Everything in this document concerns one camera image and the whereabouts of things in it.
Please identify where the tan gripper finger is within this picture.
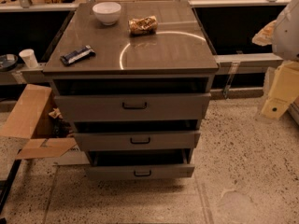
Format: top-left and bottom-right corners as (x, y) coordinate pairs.
(261, 61), (299, 119)

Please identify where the grey top drawer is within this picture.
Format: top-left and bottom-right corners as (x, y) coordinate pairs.
(55, 93), (210, 122)

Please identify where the grey drawer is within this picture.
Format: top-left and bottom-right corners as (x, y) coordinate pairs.
(55, 93), (210, 122)
(86, 164), (194, 180)
(75, 131), (200, 151)

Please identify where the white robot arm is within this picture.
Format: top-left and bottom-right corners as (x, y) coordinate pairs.
(252, 0), (299, 119)

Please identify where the grey bottom drawer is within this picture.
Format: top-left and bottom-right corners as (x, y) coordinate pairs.
(86, 164), (194, 180)

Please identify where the grey drawer cabinet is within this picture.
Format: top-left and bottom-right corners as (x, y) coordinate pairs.
(44, 1), (219, 168)

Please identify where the grey middle drawer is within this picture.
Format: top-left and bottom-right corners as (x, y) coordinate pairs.
(75, 131), (200, 151)

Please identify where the crumpled gold snack bag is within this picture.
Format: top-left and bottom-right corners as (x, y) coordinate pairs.
(128, 16), (158, 35)

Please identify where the white ceramic bowl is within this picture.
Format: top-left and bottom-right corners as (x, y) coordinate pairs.
(93, 2), (121, 25)

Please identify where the dark blue snack bar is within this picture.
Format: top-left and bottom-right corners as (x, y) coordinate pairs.
(60, 45), (95, 66)

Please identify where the brown cardboard box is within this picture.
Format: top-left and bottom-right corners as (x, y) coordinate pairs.
(0, 84), (76, 160)

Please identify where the white paper cup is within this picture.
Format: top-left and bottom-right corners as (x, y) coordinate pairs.
(19, 49), (38, 68)

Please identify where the black round lid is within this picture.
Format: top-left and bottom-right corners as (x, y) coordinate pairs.
(0, 54), (18, 72)

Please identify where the metal shelf rail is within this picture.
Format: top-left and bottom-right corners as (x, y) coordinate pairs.
(215, 53), (282, 75)

